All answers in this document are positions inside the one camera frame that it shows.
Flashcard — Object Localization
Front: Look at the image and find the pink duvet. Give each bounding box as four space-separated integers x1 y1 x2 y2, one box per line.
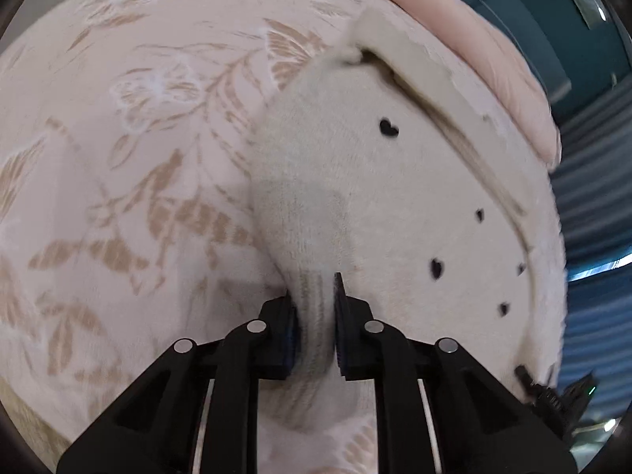
330 0 562 169

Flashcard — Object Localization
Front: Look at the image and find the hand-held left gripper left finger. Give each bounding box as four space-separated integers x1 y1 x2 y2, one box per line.
56 295 300 474

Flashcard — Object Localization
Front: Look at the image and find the butterfly print bed blanket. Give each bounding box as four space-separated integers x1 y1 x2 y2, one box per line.
0 0 564 474

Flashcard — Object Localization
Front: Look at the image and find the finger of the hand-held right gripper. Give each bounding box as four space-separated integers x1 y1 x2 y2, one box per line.
513 364 550 403

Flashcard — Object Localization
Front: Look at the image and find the blue pleated curtain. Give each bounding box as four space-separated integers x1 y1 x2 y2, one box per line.
547 66 632 428

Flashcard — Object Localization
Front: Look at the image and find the teal bed headboard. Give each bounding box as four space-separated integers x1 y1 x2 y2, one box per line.
434 0 624 129

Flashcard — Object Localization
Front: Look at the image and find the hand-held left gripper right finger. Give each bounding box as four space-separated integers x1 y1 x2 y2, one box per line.
333 271 578 474

